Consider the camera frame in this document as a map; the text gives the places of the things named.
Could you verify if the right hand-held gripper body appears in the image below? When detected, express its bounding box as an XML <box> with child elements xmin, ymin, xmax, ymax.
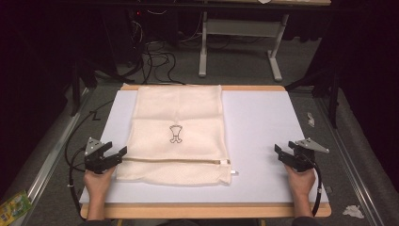
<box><xmin>289</xmin><ymin>137</ymin><xmax>330</xmax><ymax>173</ymax></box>

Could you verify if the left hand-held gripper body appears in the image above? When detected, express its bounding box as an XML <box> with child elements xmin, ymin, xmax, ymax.
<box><xmin>83</xmin><ymin>137</ymin><xmax>115</xmax><ymax>175</ymax></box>

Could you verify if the cream mesh laundry bag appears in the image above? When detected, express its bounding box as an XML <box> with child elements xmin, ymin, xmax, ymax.
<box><xmin>116</xmin><ymin>84</ymin><xmax>239</xmax><ymax>186</ymax></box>

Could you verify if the person's right hand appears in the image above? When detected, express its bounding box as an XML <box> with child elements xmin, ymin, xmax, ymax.
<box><xmin>284</xmin><ymin>164</ymin><xmax>317</xmax><ymax>200</ymax></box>

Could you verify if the person's left hand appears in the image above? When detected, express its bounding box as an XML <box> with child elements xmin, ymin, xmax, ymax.
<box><xmin>82</xmin><ymin>166</ymin><xmax>117</xmax><ymax>202</ymax></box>

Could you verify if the white table mat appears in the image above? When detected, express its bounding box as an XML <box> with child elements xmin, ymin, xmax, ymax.
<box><xmin>79</xmin><ymin>89</ymin><xmax>329</xmax><ymax>205</ymax></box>

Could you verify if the dark metal stand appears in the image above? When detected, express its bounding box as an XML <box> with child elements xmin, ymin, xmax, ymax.
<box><xmin>69</xmin><ymin>57</ymin><xmax>98</xmax><ymax>118</ymax></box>
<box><xmin>284</xmin><ymin>67</ymin><xmax>343</xmax><ymax>129</ymax></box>

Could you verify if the crumpled white tissue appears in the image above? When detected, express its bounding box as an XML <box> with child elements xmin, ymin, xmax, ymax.
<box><xmin>342</xmin><ymin>204</ymin><xmax>365</xmax><ymax>220</ymax></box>

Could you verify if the green printed packet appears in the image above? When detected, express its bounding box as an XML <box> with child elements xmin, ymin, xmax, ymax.
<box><xmin>0</xmin><ymin>189</ymin><xmax>34</xmax><ymax>224</ymax></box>

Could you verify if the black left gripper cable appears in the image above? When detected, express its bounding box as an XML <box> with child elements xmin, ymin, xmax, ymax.
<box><xmin>64</xmin><ymin>99</ymin><xmax>116</xmax><ymax>218</ymax></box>

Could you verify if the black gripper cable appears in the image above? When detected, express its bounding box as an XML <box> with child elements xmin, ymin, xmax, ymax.
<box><xmin>64</xmin><ymin>99</ymin><xmax>116</xmax><ymax>218</ymax></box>
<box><xmin>305</xmin><ymin>154</ymin><xmax>324</xmax><ymax>218</ymax></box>

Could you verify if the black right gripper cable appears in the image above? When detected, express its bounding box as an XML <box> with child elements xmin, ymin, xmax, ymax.
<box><xmin>305</xmin><ymin>154</ymin><xmax>324</xmax><ymax>218</ymax></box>

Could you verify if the metal floor rail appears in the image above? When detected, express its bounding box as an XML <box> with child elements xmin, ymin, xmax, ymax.
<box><xmin>314</xmin><ymin>96</ymin><xmax>379</xmax><ymax>226</ymax></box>
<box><xmin>26</xmin><ymin>87</ymin><xmax>92</xmax><ymax>205</ymax></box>

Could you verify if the tangle of black floor cables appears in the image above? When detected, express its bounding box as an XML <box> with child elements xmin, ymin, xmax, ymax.
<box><xmin>123</xmin><ymin>18</ymin><xmax>186</xmax><ymax>87</ymax></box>

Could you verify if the white metal desk frame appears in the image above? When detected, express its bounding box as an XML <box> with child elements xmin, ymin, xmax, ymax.
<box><xmin>198</xmin><ymin>0</ymin><xmax>332</xmax><ymax>83</ymax></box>

